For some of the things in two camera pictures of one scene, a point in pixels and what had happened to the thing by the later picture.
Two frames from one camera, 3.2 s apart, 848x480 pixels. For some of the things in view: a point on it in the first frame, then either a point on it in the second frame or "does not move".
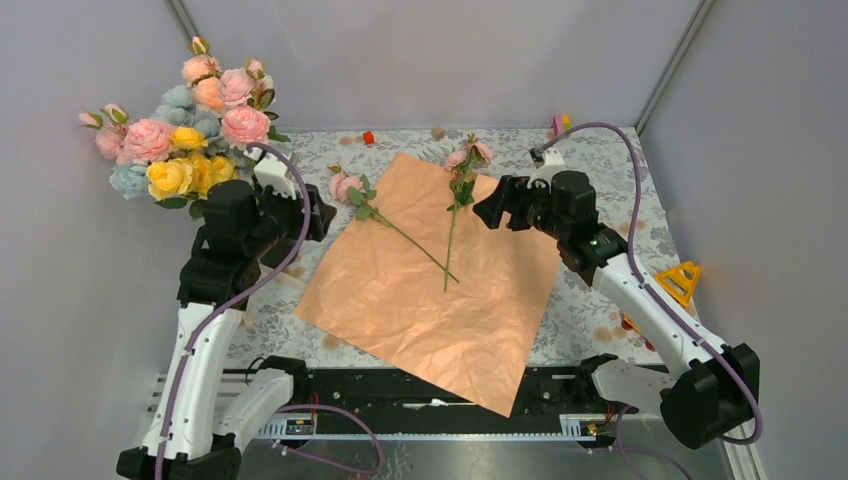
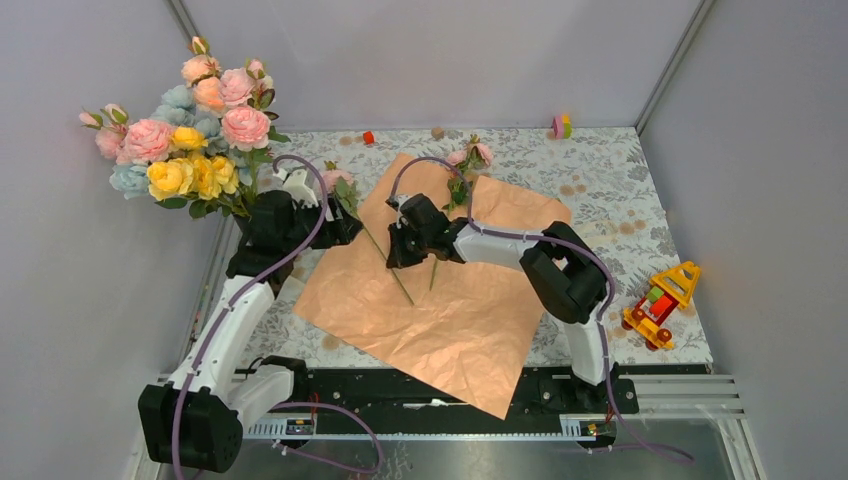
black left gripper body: x=280 y=216 to x=330 y=232
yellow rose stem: x=190 y=175 does not move
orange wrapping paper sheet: x=417 y=271 does not move
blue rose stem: x=177 y=109 does not move
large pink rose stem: x=145 y=140 does not move
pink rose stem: x=343 y=186 to x=335 y=178
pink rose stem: x=246 y=124 does not move
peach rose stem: x=202 y=71 does not move
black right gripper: x=511 y=190 to x=398 y=256
